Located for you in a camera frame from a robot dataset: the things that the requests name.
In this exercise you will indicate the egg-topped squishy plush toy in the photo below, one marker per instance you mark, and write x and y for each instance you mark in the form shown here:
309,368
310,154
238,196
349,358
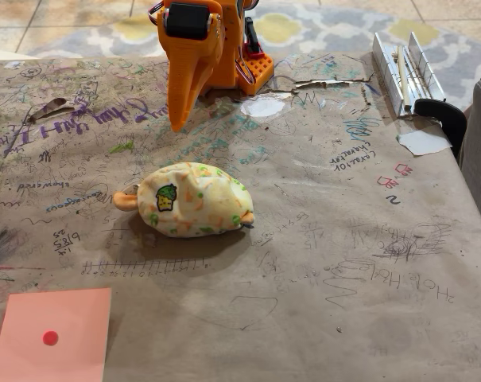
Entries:
200,203

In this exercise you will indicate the orange robot arm with base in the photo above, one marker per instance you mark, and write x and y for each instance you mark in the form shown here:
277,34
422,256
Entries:
229,59

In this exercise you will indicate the red and black base clamp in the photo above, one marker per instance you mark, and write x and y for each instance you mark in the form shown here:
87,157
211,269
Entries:
253,37

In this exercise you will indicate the grey yellow patterned rug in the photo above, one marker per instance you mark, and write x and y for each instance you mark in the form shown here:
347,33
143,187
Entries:
323,28

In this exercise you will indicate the scribbled brown paper table cover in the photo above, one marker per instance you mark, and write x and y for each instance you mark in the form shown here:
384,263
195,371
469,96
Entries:
343,258

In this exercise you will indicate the pink paper sheet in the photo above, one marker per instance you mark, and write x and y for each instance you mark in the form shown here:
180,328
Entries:
65,318

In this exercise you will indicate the aluminium channel rail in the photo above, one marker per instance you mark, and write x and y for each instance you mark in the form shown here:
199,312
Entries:
387,79

